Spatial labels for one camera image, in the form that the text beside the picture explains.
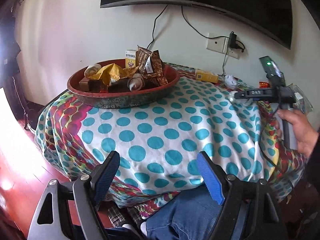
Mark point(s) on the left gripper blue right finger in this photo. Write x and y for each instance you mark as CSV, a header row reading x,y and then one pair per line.
x,y
214,178

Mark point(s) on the white wall socket plate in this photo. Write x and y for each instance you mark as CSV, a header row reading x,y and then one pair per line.
x,y
219,44

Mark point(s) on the clear plastic bag of items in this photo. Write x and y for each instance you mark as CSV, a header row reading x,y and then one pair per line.
x,y
302,103

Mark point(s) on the person's right hand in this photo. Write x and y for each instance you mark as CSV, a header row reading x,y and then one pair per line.
x,y
305,134

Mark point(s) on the yellow snack bag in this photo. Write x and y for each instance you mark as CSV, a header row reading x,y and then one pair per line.
x,y
112,73

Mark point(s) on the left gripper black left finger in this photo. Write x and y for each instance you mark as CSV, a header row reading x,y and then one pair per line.
x,y
103,175

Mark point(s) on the flat yellow box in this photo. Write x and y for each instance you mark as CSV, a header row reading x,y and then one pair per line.
x,y
206,76

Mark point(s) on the round red tray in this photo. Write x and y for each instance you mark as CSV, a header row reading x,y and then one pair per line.
x,y
119,96

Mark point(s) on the person's jeans leg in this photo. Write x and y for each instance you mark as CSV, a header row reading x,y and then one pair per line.
x,y
192,214

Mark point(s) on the yellow medicine box with smile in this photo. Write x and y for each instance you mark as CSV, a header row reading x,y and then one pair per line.
x,y
130,58

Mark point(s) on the small camera monitor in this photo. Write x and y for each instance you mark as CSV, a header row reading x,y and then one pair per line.
x,y
273,73

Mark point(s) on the brown snack packets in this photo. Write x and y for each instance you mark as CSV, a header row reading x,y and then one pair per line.
x,y
151,67

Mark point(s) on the small red snack packet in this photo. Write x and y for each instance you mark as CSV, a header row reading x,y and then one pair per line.
x,y
264,84

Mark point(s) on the polka dot tablecloth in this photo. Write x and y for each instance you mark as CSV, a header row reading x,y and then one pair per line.
x,y
158,143

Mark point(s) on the dark hanging clothes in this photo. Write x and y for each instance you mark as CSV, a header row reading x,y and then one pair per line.
x,y
9,48

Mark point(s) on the black power adapter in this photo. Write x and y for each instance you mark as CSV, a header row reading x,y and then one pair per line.
x,y
233,43

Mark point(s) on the red and cream box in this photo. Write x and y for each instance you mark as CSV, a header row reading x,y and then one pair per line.
x,y
92,86

